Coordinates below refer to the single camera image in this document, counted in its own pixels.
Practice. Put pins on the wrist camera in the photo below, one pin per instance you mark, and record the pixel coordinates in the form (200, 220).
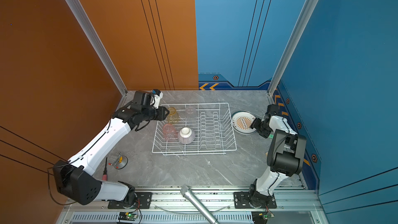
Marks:
(273, 110)
(156, 95)

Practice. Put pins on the circuit board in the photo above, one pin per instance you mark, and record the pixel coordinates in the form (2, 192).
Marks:
(128, 217)
(261, 217)

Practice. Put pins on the left circuit board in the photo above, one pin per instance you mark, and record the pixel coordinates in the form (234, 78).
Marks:
(128, 217)

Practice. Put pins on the clear plastic cup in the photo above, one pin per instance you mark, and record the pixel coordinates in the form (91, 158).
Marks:
(191, 111)

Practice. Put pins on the white wire dish rack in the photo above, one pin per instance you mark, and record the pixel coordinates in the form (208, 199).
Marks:
(214, 132)

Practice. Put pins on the right circuit board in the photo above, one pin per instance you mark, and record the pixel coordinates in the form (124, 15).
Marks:
(261, 217)

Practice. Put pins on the yellow plastic cup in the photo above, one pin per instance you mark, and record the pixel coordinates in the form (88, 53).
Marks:
(173, 116)

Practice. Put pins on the aluminium front rail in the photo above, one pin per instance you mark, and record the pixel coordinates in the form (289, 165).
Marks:
(168, 206)

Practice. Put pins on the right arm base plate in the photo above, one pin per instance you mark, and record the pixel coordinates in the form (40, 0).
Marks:
(244, 200)

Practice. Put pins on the red handled screwdriver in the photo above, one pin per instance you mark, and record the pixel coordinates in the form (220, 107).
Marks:
(105, 176)

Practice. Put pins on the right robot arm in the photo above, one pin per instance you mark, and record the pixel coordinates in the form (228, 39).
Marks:
(285, 158)

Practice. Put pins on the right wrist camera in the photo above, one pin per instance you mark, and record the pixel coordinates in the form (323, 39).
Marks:
(273, 110)

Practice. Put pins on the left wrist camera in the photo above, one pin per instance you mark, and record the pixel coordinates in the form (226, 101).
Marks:
(156, 95)

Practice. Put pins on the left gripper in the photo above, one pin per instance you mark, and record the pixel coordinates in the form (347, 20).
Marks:
(162, 114)

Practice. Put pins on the pink plastic cup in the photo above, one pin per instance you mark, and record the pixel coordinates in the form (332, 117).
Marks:
(169, 132)

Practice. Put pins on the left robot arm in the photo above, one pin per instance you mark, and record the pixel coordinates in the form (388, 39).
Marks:
(73, 178)

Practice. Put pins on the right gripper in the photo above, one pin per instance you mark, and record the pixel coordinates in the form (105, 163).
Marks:
(255, 124)

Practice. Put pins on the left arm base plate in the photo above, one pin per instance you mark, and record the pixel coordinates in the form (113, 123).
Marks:
(141, 200)

